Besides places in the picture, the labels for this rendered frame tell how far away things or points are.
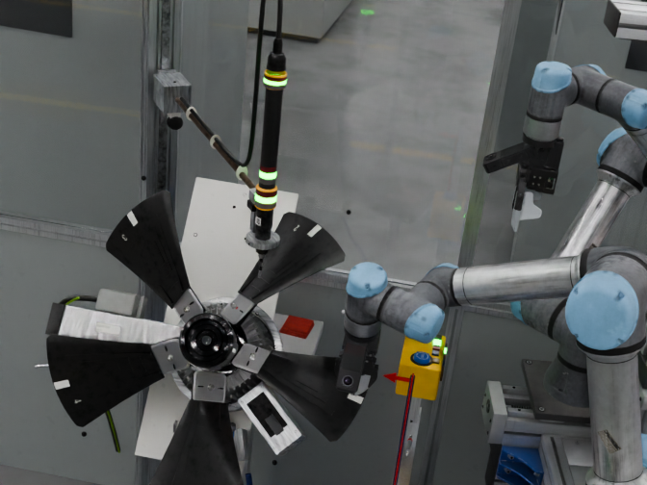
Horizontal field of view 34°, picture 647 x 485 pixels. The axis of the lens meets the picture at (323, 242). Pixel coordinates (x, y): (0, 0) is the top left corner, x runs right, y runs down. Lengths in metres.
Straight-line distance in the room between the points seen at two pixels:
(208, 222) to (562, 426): 0.98
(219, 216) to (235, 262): 0.12
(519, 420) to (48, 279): 1.49
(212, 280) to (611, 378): 1.10
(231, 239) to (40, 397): 1.18
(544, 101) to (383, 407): 1.31
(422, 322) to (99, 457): 1.85
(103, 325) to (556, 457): 1.10
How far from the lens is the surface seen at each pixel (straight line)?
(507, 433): 2.61
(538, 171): 2.28
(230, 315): 2.34
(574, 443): 2.62
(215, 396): 2.34
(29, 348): 3.46
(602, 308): 1.79
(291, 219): 2.41
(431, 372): 2.54
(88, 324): 2.52
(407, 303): 2.00
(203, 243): 2.61
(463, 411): 3.20
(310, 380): 2.28
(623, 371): 1.87
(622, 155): 2.61
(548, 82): 2.21
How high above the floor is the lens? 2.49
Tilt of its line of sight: 28 degrees down
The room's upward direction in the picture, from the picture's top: 6 degrees clockwise
